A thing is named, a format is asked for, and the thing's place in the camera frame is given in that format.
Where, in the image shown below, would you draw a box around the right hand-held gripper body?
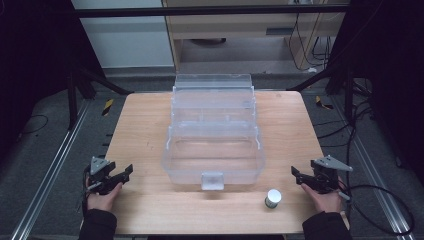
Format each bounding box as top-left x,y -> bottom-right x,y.
309,154 -> 354,195

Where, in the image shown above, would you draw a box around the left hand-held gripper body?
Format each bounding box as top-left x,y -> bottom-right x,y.
86,156 -> 117,196

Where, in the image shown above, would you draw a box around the person's right hand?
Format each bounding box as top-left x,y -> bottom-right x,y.
300,176 -> 344,214

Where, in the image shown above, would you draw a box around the person's left hand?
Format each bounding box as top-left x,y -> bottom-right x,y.
85,177 -> 124,213

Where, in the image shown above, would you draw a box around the small silver cylinder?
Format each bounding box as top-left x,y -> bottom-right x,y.
264,188 -> 283,210

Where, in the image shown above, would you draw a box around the yellow black tape marker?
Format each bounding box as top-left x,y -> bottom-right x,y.
314,95 -> 335,111
101,97 -> 115,117

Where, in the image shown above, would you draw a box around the black metal stand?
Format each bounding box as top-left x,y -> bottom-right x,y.
285,64 -> 369,125
65,64 -> 135,132

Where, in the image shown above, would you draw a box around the clear plastic storage box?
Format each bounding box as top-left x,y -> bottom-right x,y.
161,73 -> 267,192

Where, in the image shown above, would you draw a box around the black curtain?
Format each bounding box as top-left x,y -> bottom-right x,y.
328,0 -> 424,186
0,0 -> 105,163

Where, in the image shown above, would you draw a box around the white cabinet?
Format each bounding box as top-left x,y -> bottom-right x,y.
70,0 -> 175,70

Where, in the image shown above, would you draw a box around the light wooden desk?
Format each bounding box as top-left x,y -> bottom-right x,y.
161,0 -> 350,72

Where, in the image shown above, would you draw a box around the aluminium floor rail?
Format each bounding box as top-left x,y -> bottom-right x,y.
331,94 -> 417,240
10,99 -> 92,240

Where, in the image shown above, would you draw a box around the black floor cables bundle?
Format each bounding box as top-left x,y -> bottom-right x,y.
312,99 -> 376,149

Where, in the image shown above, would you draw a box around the thin black floor cable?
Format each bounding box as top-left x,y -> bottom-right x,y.
19,113 -> 50,136

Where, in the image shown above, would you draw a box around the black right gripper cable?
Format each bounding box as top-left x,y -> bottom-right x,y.
338,184 -> 416,236

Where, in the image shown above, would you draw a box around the black cables under desk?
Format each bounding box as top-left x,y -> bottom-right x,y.
287,12 -> 336,73

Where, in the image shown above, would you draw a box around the black horizontal frame bar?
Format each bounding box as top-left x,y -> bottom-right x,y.
69,3 -> 352,19

